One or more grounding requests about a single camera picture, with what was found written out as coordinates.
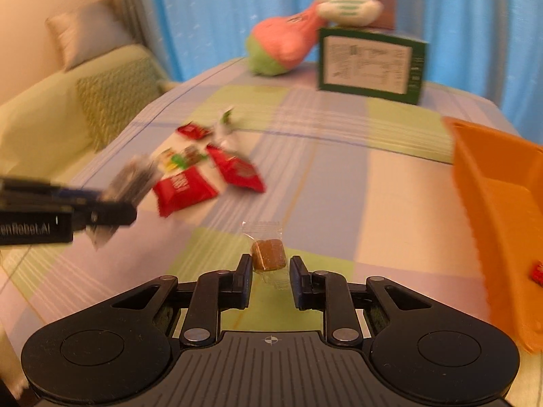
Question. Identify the blue star curtain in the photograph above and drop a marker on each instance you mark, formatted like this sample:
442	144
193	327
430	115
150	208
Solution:
203	17

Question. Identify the long red snack packet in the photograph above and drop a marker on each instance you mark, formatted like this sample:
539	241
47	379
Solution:
538	272

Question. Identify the small red candy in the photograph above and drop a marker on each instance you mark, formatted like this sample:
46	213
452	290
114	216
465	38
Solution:
194	130

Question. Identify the white clear snack packet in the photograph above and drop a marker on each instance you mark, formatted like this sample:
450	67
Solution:
225	122

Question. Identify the red snack packet white print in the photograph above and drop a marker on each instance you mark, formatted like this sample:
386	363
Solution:
184	188

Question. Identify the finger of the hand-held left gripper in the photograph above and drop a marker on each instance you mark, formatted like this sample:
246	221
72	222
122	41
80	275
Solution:
42	197
110	213

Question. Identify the green box with white label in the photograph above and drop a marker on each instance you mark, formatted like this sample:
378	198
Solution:
369	65

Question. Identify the orange plastic tray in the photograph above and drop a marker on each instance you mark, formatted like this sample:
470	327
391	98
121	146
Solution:
496	203

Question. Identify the small yellow red snack packet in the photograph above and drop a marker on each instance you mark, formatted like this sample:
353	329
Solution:
182	159

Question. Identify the grey pillow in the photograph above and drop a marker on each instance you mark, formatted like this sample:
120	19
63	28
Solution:
89	29

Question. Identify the silver snack packet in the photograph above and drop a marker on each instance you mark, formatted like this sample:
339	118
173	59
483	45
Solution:
131	178

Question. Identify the light green sofa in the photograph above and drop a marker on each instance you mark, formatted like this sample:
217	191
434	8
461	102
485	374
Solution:
38	123

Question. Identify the green patterned cushion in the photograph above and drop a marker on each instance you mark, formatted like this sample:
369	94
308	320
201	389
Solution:
114	97

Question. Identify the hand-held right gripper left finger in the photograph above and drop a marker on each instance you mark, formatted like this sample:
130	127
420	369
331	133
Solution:
242	282

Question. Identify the checked tablecloth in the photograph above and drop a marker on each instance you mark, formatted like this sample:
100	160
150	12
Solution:
339	203

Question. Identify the red snack packet dark picture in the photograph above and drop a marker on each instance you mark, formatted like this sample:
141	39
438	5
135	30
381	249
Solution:
239	171

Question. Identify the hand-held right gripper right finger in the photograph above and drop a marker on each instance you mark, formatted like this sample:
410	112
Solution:
299	284

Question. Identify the pink green plush toy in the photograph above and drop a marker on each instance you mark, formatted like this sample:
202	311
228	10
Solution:
280	42

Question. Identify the brown candy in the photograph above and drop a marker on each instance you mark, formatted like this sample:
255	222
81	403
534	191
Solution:
268	254

